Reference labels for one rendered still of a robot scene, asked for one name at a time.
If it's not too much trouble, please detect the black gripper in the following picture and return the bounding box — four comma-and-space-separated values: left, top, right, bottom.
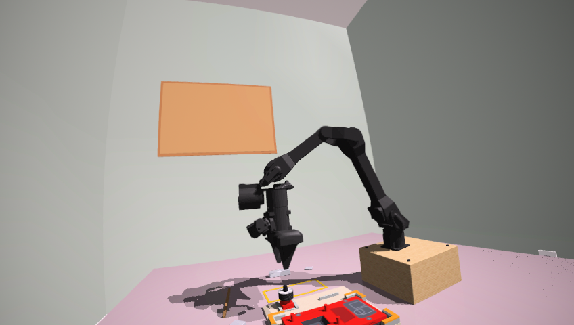
263, 207, 303, 270

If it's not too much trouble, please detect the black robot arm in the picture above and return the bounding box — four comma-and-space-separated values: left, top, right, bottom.
238, 126, 410, 251

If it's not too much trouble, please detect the grey and black wheel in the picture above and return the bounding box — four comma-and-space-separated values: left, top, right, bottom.
278, 287, 294, 301

